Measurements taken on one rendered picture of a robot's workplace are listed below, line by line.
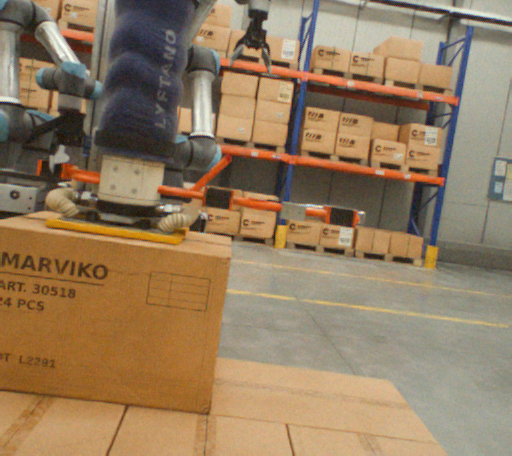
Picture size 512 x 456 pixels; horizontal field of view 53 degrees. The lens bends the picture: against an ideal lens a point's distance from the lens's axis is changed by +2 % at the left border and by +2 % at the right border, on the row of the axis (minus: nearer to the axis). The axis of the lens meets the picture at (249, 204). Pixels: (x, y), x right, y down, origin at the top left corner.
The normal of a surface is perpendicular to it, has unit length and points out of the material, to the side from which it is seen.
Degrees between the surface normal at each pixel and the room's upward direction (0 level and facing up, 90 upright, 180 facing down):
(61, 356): 90
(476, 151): 90
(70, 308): 90
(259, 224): 89
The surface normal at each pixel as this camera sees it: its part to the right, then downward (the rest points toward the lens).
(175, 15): 0.69, 0.36
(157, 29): 0.46, -0.12
